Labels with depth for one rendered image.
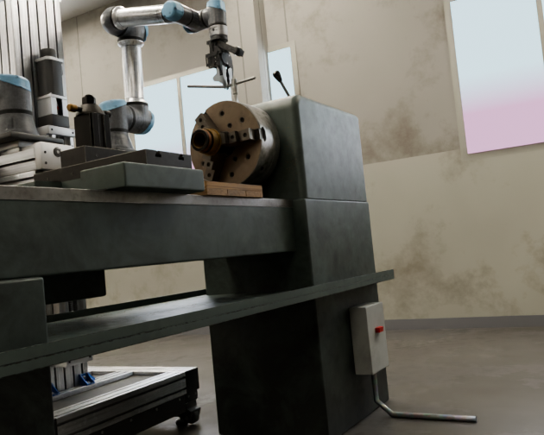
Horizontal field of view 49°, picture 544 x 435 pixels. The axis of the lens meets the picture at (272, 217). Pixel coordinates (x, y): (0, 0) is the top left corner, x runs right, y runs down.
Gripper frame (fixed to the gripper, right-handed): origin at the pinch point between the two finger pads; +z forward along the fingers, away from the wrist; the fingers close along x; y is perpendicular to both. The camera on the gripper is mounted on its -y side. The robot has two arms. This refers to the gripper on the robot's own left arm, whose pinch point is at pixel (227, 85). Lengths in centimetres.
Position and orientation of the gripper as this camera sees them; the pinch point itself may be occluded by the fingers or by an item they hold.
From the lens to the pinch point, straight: 248.4
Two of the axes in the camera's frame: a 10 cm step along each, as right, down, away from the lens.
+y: -8.5, 1.1, 5.1
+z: 0.9, 9.9, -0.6
